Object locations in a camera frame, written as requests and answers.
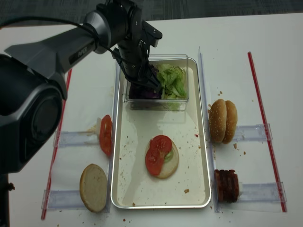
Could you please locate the stack of meat patties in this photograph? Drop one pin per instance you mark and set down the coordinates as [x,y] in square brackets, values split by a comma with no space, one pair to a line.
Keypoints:
[227,185]

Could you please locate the clear holder upper left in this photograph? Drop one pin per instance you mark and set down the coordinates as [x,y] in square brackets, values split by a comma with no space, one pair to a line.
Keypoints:
[75,138]

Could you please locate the green lettuce bit on bun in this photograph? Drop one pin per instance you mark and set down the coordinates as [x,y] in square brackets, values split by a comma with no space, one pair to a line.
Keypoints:
[168,157]

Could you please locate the purple cabbage leaves pile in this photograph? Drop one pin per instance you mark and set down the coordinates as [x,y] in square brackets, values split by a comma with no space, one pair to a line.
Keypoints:
[136,92]

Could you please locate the sesame bun front right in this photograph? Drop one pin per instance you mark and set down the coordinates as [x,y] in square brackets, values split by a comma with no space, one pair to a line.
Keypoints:
[217,120]

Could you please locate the clear holder lower left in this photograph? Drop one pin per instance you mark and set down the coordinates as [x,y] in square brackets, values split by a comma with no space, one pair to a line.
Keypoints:
[62,200]

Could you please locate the clear plastic salad container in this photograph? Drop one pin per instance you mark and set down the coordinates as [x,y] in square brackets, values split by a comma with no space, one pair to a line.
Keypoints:
[160,104]

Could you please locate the clear holder lower right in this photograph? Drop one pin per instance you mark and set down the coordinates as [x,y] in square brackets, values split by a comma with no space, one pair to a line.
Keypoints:
[261,192]

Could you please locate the red strip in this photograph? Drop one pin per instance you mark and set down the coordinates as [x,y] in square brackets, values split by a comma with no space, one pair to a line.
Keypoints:
[269,143]
[55,148]

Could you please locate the left red strip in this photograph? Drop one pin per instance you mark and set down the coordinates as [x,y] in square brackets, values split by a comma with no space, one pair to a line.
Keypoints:
[55,148]

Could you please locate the right clear vertical rail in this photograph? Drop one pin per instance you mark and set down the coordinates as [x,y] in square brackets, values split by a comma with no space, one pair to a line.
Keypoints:
[209,145]

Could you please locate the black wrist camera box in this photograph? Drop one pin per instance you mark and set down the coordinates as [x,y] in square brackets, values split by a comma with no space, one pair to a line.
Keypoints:
[150,35]

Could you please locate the clear vertical rail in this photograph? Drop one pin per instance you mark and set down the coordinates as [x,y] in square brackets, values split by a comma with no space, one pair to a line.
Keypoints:
[116,101]
[209,145]

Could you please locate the upright bun half left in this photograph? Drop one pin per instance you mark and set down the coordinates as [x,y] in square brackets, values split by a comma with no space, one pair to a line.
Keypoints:
[93,188]

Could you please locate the bottom bun on tray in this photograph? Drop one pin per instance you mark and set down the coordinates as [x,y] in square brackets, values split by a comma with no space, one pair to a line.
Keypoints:
[170,167]

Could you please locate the white spacer behind tomato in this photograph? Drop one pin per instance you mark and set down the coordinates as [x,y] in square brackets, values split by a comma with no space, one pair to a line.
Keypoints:
[98,126]

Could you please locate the tomato slice on bun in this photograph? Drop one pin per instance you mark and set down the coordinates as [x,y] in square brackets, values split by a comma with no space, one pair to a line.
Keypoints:
[154,160]
[161,143]

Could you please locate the left clear vertical rail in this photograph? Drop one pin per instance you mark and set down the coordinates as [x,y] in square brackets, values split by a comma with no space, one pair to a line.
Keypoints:
[116,101]

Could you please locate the upper tomato slice on bun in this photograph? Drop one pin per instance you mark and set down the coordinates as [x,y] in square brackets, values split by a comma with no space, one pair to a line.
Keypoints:
[161,143]

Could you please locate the clear holder upper right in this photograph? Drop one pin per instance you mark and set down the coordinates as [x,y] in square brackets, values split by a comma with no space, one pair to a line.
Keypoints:
[259,132]

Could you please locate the lower tomato slice on bun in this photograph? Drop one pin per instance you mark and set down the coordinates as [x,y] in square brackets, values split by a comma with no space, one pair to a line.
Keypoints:
[154,160]

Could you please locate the cream rectangular tray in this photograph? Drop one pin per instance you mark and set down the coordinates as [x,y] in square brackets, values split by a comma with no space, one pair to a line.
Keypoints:
[189,187]

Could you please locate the white spacer behind patties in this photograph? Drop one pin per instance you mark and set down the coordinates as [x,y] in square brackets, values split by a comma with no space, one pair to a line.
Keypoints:
[240,186]

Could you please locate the green lettuce pile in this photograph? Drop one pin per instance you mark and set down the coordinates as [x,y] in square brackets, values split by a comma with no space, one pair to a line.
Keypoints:
[173,80]

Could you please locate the sesame bun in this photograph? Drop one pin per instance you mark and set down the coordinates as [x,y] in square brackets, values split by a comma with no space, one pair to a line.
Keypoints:
[231,122]
[217,120]

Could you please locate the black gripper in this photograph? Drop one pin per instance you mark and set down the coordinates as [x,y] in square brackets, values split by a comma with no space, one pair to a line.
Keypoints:
[136,67]

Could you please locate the sesame bun rear right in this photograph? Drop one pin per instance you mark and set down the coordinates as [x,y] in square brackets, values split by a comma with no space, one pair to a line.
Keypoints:
[231,122]

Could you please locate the clear holder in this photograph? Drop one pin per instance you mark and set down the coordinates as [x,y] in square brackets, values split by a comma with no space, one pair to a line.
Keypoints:
[75,138]
[62,200]
[259,132]
[261,192]

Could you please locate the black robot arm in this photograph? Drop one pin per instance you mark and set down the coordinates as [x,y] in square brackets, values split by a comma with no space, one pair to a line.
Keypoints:
[33,87]

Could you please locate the right red strip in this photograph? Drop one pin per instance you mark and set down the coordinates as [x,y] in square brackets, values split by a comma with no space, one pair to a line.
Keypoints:
[269,143]

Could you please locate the upright tomato slice left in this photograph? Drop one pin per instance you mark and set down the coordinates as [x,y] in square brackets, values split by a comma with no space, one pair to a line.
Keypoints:
[105,132]

